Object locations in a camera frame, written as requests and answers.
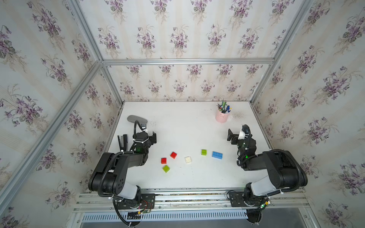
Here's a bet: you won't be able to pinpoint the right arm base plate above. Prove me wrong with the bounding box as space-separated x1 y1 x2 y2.
226 190 271 209

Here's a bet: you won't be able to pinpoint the pink pen cup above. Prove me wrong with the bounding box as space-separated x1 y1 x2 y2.
215 110 230 123

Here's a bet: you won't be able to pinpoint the grey oval eraser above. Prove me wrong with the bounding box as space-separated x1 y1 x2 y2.
127 115 148 124

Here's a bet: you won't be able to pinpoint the lime green lego brick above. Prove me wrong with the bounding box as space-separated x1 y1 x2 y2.
163 165 170 173

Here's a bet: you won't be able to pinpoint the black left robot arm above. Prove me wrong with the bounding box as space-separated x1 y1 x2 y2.
88 116 157 204

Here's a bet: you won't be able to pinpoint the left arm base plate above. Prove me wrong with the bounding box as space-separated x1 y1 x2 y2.
116 193 156 211

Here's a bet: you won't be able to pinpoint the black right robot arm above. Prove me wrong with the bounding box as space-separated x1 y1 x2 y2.
227 124 308 205

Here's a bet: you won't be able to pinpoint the white lego brick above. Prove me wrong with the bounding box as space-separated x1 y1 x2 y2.
185 156 192 163

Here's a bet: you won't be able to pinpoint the blue lego brick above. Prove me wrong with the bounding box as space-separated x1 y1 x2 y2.
212 152 223 160

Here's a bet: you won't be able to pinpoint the pens in cup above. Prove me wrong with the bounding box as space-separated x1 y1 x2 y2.
217 99 231 114

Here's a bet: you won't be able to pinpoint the black stapler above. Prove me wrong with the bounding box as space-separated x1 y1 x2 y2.
117 134 128 152

